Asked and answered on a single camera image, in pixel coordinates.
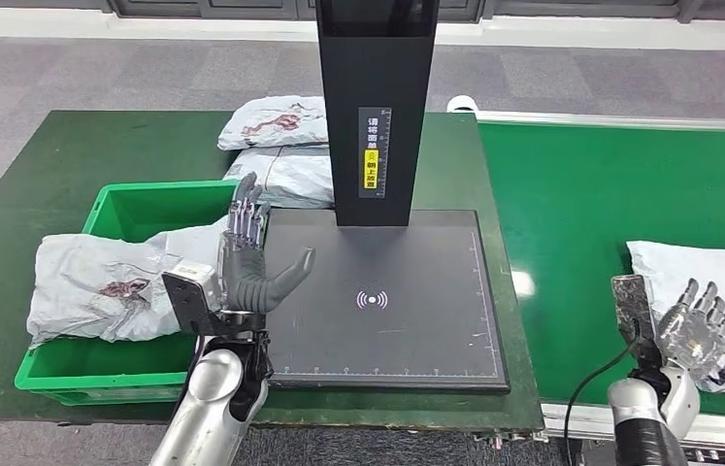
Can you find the white conveyor end roller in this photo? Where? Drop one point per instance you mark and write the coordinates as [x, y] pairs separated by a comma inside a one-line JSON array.
[[460, 103]]

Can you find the grey parcel with brown seam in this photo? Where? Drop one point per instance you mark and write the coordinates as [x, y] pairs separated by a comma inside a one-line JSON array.
[[285, 177]]

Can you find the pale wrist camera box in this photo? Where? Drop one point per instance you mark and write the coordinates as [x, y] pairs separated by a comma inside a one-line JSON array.
[[191, 283], [632, 309]]

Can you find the ruler label with yellow strip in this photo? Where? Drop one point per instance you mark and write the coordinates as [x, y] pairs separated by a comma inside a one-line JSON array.
[[375, 128]]

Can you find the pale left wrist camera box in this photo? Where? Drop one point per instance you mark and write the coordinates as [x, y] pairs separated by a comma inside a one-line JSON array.
[[191, 283]]

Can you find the black scanning platform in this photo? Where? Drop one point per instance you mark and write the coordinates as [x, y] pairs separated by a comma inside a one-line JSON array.
[[400, 334]]

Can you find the green conveyor belt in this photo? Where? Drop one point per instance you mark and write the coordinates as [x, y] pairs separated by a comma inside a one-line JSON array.
[[593, 225]]

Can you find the green plastic crate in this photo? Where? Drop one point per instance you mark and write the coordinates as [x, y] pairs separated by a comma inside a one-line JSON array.
[[143, 212]]

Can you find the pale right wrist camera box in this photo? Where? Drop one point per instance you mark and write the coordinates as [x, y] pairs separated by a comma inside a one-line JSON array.
[[632, 309]]

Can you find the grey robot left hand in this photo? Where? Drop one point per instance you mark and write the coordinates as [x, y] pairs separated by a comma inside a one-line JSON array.
[[243, 251]]

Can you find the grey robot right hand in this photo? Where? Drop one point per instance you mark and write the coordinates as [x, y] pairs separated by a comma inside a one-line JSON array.
[[690, 334]]

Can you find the aluminium conveyor frame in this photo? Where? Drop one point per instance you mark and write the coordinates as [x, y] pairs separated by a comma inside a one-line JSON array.
[[580, 424]]

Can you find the white parcel with code patches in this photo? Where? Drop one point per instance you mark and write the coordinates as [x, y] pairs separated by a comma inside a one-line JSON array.
[[677, 270]]

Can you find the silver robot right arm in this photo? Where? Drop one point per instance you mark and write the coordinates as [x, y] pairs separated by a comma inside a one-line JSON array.
[[645, 444]]

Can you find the grey parcel with red print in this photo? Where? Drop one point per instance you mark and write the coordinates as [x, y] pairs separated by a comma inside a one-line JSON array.
[[272, 122]]

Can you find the black inbound machine column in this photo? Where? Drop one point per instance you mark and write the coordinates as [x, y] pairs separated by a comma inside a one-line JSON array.
[[375, 77]]

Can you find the white parcel with dark-red logo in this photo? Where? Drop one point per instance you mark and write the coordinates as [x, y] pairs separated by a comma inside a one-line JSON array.
[[79, 289]]

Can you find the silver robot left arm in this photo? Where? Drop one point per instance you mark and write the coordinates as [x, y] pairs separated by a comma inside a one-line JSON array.
[[207, 411]]

